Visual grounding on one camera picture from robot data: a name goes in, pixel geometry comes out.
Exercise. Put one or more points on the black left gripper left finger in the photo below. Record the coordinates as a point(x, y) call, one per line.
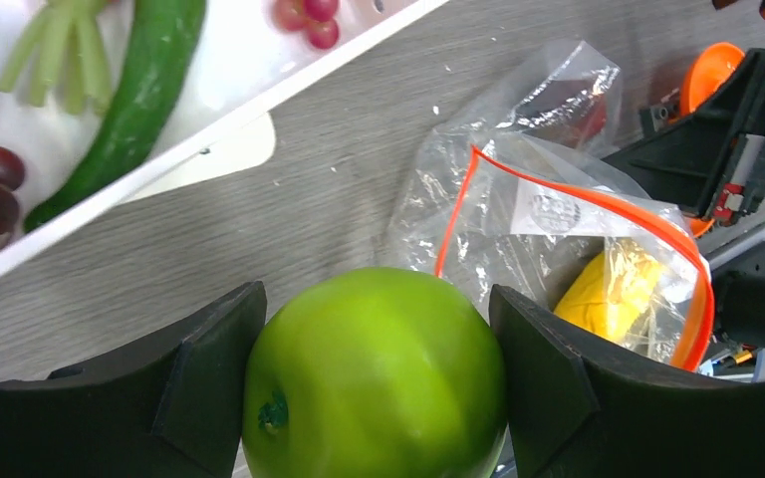
point(169, 404)

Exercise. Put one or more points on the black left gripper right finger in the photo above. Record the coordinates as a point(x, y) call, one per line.
point(580, 406)

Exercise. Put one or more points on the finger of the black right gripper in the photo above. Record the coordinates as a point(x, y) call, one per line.
point(685, 163)

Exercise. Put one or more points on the yellow fake banana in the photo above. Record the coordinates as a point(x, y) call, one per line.
point(611, 296)

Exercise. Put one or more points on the clear zip top bag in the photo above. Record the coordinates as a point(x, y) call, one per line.
point(488, 204)

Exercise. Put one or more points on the green fake apple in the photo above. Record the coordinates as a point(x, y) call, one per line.
point(378, 372)

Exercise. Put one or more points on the white plastic basket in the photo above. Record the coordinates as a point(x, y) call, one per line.
point(242, 68)

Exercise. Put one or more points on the orange fake carrot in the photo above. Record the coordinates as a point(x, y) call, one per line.
point(63, 46)

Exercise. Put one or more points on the green fake chili pepper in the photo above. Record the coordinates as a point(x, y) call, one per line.
point(161, 44)

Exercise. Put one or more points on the pink fake grapes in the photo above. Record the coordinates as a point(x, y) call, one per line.
point(316, 19)

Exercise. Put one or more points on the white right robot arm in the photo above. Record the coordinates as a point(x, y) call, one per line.
point(739, 286)

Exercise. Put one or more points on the dark red fake plum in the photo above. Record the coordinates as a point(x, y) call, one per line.
point(567, 112)

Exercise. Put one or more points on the orange S-shaped track piece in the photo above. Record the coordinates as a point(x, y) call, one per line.
point(712, 68)

